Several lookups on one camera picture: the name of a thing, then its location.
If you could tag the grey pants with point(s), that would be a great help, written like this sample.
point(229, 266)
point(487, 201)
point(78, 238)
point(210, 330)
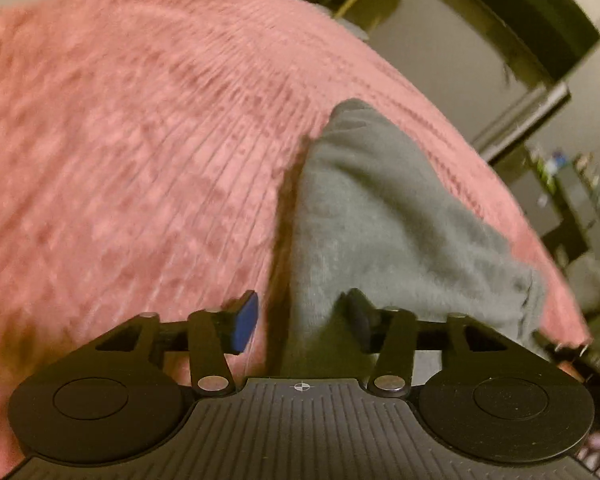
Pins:
point(380, 210)

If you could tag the pink ribbed blanket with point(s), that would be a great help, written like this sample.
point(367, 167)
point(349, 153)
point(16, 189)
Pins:
point(130, 160)

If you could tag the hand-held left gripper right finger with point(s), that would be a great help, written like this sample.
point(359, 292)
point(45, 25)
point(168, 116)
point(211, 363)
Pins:
point(361, 324)

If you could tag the dark cluttered shelf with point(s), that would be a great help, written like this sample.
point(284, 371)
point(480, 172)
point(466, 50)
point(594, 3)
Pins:
point(580, 200)

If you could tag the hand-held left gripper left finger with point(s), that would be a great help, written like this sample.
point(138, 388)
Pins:
point(247, 322)

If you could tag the black television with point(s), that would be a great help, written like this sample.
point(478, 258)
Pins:
point(525, 15)

